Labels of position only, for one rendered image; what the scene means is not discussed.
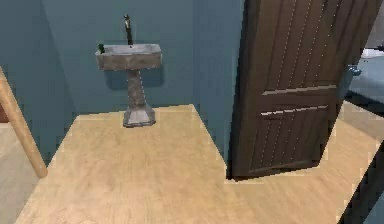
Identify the grey pedestal sink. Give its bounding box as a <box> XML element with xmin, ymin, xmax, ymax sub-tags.
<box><xmin>95</xmin><ymin>43</ymin><xmax>163</xmax><ymax>129</ymax></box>

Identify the light wooden post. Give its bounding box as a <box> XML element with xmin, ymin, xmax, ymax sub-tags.
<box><xmin>0</xmin><ymin>66</ymin><xmax>49</xmax><ymax>179</ymax></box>

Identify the dark brown room door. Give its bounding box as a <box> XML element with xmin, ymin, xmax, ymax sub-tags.
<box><xmin>226</xmin><ymin>0</ymin><xmax>384</xmax><ymax>179</ymax></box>

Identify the silver door handle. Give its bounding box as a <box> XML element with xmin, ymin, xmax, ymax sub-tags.
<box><xmin>347</xmin><ymin>65</ymin><xmax>363</xmax><ymax>77</ymax></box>

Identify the black sink faucet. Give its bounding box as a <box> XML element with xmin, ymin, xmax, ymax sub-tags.
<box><xmin>123</xmin><ymin>13</ymin><xmax>134</xmax><ymax>46</ymax></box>

